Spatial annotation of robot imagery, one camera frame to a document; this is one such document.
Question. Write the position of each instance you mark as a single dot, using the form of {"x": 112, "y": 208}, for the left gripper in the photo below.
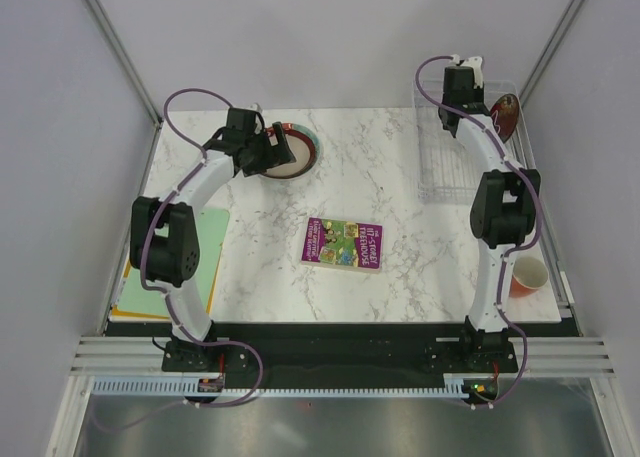
{"x": 276, "y": 155}

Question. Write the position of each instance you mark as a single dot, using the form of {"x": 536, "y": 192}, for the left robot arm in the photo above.
{"x": 164, "y": 245}

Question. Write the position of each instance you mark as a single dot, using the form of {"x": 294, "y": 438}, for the orange mug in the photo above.
{"x": 529, "y": 276}

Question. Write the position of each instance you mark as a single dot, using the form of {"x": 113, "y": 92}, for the cream plate brown rim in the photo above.
{"x": 297, "y": 154}

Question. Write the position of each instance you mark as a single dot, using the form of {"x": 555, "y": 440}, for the purple treehouse book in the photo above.
{"x": 342, "y": 244}

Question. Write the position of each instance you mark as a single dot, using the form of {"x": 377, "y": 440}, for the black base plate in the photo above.
{"x": 357, "y": 355}

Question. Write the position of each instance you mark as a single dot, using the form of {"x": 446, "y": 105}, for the dark red floral plate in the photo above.
{"x": 505, "y": 114}

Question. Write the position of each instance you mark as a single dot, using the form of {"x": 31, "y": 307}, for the green cutting mat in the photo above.
{"x": 212, "y": 225}

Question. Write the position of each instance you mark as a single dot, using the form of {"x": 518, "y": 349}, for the white wire dish rack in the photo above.
{"x": 447, "y": 172}

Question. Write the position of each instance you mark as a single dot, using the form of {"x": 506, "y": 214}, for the white cable duct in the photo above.
{"x": 194, "y": 387}

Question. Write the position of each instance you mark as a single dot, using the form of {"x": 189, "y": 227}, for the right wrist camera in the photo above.
{"x": 470, "y": 66}

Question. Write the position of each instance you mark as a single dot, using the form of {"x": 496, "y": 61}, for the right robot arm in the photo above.
{"x": 504, "y": 210}

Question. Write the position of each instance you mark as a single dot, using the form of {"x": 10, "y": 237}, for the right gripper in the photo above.
{"x": 480, "y": 94}

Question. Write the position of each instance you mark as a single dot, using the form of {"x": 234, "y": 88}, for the red blue floral plate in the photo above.
{"x": 314, "y": 142}

